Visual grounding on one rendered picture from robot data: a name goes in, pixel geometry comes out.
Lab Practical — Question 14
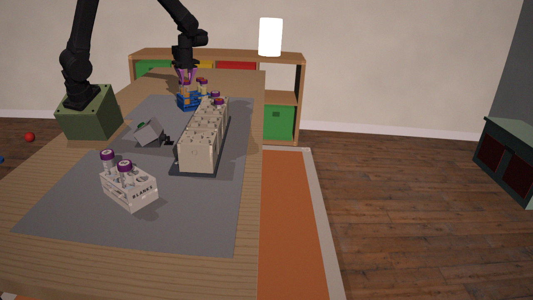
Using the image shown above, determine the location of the blue tube rack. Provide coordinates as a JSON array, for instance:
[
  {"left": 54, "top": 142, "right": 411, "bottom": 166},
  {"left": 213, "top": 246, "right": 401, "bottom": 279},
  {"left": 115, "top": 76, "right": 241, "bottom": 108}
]
[{"left": 177, "top": 90, "right": 205, "bottom": 112}]

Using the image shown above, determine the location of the white button box with label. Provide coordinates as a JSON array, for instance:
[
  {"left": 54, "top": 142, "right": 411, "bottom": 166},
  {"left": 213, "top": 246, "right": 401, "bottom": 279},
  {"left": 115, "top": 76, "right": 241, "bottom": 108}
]
[{"left": 133, "top": 116, "right": 174, "bottom": 148}]

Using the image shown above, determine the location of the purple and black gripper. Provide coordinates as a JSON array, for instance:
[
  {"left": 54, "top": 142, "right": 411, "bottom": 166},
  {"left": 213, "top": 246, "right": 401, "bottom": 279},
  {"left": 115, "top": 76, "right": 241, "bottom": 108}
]
[{"left": 172, "top": 47, "right": 200, "bottom": 85}]

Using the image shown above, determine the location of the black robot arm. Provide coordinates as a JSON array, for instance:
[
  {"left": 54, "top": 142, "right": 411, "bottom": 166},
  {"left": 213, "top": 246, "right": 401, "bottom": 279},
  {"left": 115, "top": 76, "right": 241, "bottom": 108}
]
[{"left": 59, "top": 0, "right": 208, "bottom": 111}]

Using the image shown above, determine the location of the grey flat mat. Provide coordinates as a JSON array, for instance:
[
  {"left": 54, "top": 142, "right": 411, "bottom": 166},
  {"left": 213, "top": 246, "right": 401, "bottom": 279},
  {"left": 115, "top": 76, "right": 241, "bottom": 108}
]
[{"left": 9, "top": 94, "right": 254, "bottom": 258}]

